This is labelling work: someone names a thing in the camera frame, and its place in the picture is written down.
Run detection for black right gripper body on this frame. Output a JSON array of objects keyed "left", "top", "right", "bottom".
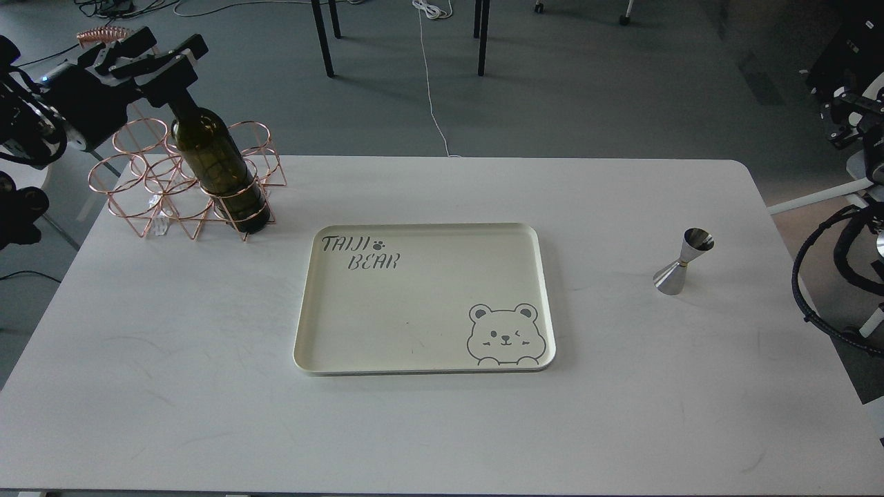
[{"left": 856, "top": 114, "right": 883, "bottom": 184}]

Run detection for steel double jigger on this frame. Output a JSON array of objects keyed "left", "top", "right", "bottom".
[{"left": 653, "top": 228, "right": 715, "bottom": 295}]

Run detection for black table legs left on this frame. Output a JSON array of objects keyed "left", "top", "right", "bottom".
[{"left": 309, "top": 0, "right": 342, "bottom": 79}]

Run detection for black floor cables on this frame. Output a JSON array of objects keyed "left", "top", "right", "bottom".
[{"left": 0, "top": 0, "right": 180, "bottom": 73}]

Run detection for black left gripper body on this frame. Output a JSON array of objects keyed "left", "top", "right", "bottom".
[{"left": 38, "top": 61, "right": 144, "bottom": 152}]

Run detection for dark green wine bottle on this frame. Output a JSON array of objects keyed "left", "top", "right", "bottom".
[{"left": 169, "top": 91, "right": 269, "bottom": 235}]

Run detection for copper wire bottle rack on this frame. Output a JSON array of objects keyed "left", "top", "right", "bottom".
[{"left": 88, "top": 115, "right": 288, "bottom": 240}]

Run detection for black table legs right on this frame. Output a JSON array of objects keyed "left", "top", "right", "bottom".
[{"left": 472, "top": 0, "right": 490, "bottom": 77}]

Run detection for cream bear serving tray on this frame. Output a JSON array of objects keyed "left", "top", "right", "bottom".
[{"left": 294, "top": 223, "right": 557, "bottom": 376}]

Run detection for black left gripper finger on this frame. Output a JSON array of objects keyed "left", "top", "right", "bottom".
[
  {"left": 76, "top": 26, "right": 158, "bottom": 77},
  {"left": 110, "top": 35, "right": 209, "bottom": 108}
]

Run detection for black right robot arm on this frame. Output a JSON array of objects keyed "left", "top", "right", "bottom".
[{"left": 790, "top": 89, "right": 882, "bottom": 358}]

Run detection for white floor cable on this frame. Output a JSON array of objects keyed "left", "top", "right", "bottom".
[{"left": 412, "top": 0, "right": 461, "bottom": 158}]

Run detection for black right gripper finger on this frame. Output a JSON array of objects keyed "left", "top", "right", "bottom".
[{"left": 822, "top": 93, "right": 872, "bottom": 150}]

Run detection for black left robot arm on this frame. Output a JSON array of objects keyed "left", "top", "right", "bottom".
[{"left": 2, "top": 26, "right": 209, "bottom": 246}]

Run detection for black table legs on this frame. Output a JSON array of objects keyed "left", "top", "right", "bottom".
[
  {"left": 472, "top": 0, "right": 490, "bottom": 77},
  {"left": 309, "top": 0, "right": 342, "bottom": 79}
]

